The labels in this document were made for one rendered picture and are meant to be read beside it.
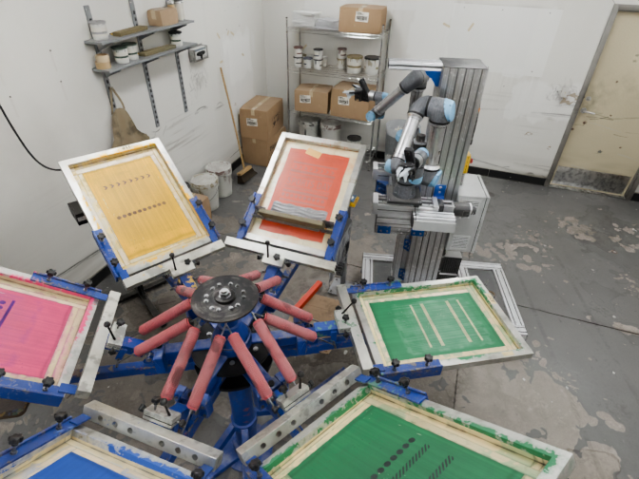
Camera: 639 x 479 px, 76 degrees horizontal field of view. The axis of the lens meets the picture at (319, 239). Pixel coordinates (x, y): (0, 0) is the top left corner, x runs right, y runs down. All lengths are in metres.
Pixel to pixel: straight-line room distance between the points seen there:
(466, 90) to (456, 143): 0.34
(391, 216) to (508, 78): 3.37
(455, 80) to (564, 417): 2.35
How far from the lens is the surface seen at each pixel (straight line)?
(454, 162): 2.87
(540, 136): 6.04
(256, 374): 1.78
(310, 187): 2.60
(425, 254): 3.26
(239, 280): 1.96
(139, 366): 2.24
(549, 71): 5.82
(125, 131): 4.13
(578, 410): 3.57
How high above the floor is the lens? 2.60
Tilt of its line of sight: 36 degrees down
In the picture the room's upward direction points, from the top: 2 degrees clockwise
